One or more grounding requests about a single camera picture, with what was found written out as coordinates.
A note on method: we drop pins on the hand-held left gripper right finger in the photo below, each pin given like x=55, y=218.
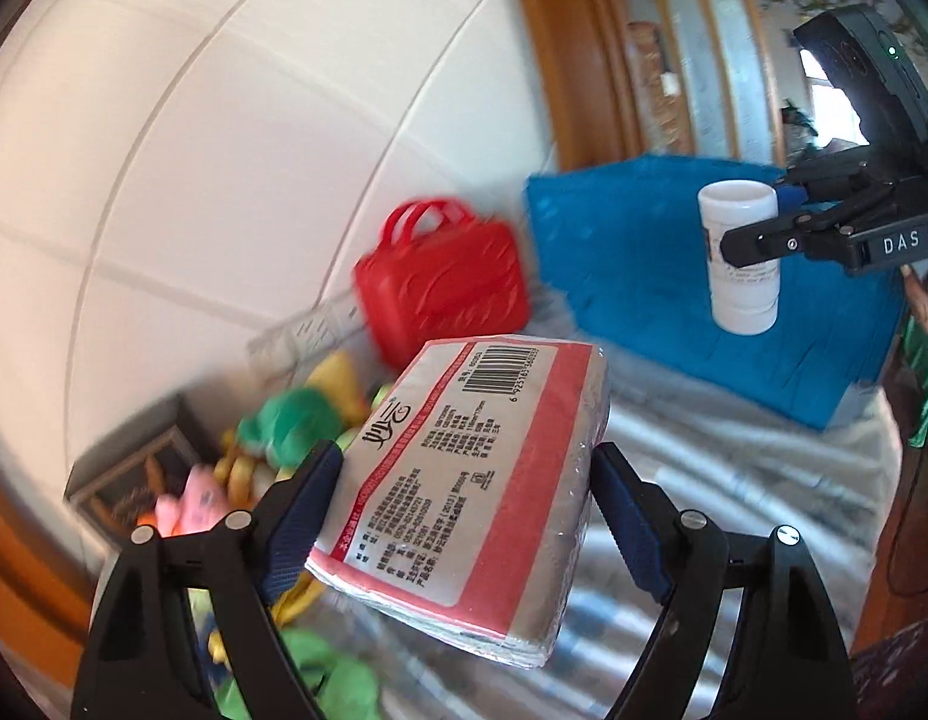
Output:
x=629, y=525

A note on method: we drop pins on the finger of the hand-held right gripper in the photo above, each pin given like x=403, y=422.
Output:
x=763, y=240
x=831, y=184

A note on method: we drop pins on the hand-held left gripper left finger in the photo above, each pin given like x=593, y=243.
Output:
x=306, y=517

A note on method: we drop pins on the white plastic bottle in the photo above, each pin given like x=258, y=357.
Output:
x=741, y=300

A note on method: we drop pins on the blue plastic crate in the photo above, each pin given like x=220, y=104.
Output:
x=621, y=262

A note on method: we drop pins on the pink tissue pack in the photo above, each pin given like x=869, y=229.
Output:
x=471, y=495

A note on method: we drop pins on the person's right forearm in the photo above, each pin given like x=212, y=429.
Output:
x=921, y=296

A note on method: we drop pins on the brown monkey plush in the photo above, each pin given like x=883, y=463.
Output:
x=242, y=469

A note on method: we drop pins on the yellow plastic clip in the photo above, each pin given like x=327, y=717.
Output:
x=299, y=600

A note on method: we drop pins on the dark green frog plush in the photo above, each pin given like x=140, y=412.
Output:
x=291, y=424

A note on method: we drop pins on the pink and orange pig plush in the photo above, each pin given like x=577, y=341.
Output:
x=194, y=499

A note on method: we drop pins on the grey wrinkled table cloth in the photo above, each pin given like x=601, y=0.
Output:
x=734, y=480

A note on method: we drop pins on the yellow plush toy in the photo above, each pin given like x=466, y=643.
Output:
x=340, y=390

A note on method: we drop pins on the rolled patterned carpet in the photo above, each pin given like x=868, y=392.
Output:
x=659, y=105

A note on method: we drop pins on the wooden lattice screen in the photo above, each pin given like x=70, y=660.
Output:
x=719, y=52

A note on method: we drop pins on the black gift box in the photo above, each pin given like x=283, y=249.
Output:
x=126, y=480

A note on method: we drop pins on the person's green shirt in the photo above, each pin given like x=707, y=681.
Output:
x=925, y=390

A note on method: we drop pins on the red toy suitcase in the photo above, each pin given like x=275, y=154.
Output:
x=441, y=285

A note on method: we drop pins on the white wall switch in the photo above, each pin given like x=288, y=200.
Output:
x=275, y=349

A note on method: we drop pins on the white wall socket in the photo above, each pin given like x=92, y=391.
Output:
x=327, y=328

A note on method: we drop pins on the curved wooden wall frame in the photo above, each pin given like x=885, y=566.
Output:
x=576, y=52
x=14, y=585

